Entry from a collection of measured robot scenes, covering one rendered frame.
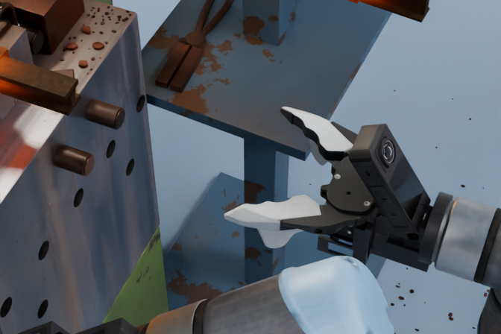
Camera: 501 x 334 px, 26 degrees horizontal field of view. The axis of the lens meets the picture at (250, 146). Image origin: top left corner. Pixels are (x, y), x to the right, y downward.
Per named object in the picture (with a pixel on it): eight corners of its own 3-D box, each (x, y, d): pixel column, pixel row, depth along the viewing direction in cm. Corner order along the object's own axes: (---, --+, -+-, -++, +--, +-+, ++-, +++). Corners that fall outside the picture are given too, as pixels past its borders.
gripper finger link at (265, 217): (231, 267, 107) (322, 249, 108) (230, 232, 102) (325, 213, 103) (224, 241, 108) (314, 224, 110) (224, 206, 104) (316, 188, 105)
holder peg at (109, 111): (127, 118, 131) (124, 104, 129) (116, 134, 129) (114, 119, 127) (97, 109, 132) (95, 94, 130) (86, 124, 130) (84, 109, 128)
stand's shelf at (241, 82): (407, -14, 173) (408, -22, 171) (305, 162, 150) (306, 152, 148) (238, -66, 181) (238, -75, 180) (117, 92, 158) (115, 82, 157)
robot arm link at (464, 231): (481, 252, 99) (503, 187, 104) (432, 235, 100) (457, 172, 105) (468, 296, 105) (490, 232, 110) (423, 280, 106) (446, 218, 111)
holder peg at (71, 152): (96, 164, 126) (94, 149, 124) (85, 181, 125) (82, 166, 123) (66, 154, 127) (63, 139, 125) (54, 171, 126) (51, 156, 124)
